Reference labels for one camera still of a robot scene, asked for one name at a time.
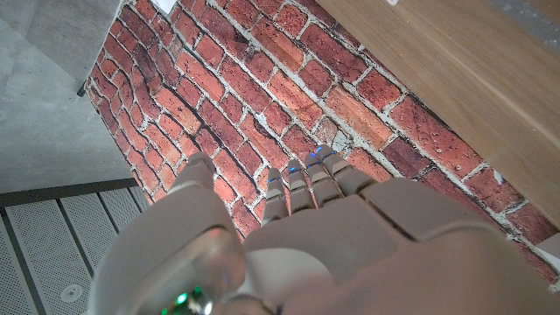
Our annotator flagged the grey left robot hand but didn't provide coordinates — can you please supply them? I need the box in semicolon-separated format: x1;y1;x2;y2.
87;144;560;315

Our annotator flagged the red brick printed backdrop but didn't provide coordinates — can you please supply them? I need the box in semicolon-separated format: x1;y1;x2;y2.
83;0;560;285

